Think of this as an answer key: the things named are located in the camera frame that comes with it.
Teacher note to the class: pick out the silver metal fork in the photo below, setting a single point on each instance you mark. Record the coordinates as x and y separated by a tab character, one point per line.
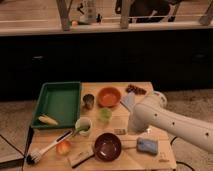
120	131

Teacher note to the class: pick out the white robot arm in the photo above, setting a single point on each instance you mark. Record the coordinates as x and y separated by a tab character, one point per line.
151	110

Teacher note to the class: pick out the orange bowl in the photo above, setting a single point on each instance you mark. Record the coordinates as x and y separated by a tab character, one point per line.
108	97

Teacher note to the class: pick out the dark purple bowl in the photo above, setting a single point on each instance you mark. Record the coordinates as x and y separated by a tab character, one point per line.
107	147

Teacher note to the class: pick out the small metal cup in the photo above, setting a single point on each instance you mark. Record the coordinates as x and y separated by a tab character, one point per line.
88	100

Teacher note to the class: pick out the light blue cloth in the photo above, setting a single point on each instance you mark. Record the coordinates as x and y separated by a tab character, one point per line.
128	101

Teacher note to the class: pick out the small green cup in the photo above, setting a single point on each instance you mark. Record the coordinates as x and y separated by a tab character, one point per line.
105	114

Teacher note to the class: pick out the white mug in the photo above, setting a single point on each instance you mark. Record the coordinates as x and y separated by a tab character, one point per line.
83	125

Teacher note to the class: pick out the green plastic tray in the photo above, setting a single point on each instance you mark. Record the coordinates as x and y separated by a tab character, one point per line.
59	101

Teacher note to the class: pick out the green spoon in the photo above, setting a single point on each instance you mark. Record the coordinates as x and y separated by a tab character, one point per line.
79	129

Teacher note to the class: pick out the wooden table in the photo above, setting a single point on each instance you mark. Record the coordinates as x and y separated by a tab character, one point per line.
129	160

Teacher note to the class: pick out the blue sponge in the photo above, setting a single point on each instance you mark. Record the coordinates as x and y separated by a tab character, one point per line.
147	146

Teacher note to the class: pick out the red yellow apple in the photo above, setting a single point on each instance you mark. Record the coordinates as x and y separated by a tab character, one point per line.
63	148

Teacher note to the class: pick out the white dish brush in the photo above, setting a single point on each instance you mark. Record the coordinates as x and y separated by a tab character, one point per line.
35	155

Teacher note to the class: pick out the wooden block with black handle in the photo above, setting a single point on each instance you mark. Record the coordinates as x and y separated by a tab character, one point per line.
79	158

